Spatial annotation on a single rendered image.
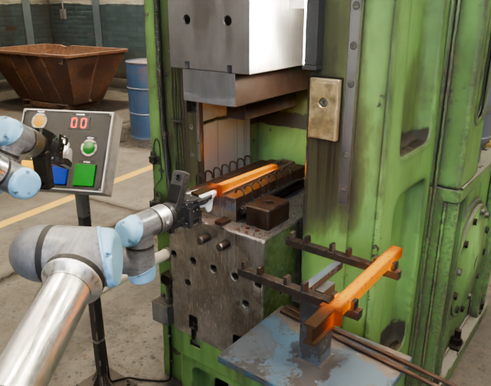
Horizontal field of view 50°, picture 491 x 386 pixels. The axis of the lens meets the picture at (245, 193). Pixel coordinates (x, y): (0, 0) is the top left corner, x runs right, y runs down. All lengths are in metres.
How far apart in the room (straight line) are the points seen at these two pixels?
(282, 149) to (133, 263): 0.85
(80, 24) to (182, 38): 9.20
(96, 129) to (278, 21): 0.72
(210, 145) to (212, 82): 0.37
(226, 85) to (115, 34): 8.68
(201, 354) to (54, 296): 1.02
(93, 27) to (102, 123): 8.73
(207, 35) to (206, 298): 0.82
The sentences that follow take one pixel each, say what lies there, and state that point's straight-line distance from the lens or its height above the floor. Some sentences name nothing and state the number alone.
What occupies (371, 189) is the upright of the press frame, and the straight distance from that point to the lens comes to 1.53.
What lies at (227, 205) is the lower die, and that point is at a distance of 1.63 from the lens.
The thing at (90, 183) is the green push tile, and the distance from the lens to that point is 1.82.
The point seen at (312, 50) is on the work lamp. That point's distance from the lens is 1.49.
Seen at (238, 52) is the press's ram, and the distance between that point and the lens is 1.49.
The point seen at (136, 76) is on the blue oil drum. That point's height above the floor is 0.73.
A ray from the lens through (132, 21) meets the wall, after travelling 9.85.
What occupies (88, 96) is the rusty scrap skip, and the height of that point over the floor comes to 0.19.
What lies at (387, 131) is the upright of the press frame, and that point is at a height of 1.23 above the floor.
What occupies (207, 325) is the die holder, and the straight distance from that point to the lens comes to 1.81.
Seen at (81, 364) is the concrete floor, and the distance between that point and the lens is 2.63.
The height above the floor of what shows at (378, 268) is 0.98.
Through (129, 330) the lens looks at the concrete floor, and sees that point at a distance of 2.80.
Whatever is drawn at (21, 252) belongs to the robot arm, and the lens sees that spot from 1.10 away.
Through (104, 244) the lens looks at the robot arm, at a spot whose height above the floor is 1.13.
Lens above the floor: 1.56
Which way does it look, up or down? 20 degrees down
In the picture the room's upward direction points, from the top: straight up
